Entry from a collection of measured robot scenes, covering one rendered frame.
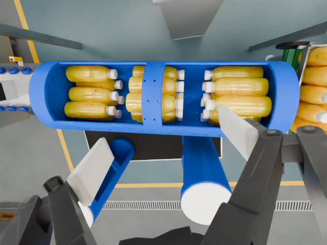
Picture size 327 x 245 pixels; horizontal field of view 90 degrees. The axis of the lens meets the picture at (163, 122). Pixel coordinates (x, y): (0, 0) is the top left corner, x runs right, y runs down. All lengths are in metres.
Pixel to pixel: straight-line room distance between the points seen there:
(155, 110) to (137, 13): 1.43
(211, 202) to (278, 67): 0.69
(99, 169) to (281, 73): 0.57
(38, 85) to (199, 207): 0.91
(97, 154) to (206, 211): 0.89
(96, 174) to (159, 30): 1.69
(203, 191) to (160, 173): 1.28
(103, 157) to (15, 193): 3.36
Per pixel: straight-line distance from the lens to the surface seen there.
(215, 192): 0.94
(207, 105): 0.58
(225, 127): 0.17
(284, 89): 0.60
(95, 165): 0.17
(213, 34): 1.78
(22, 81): 1.19
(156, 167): 2.12
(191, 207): 1.00
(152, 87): 0.53
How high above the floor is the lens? 1.74
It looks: 71 degrees down
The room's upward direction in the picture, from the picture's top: 159 degrees counter-clockwise
